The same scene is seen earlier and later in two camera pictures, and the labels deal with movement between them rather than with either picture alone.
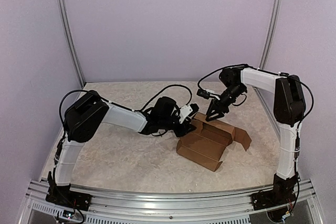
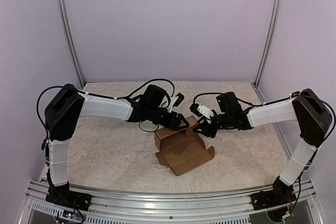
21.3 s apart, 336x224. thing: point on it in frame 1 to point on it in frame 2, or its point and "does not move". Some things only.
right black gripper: [217, 104] to [207, 131]
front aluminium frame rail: [112, 205] does not move
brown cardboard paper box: [206, 144] to [183, 149]
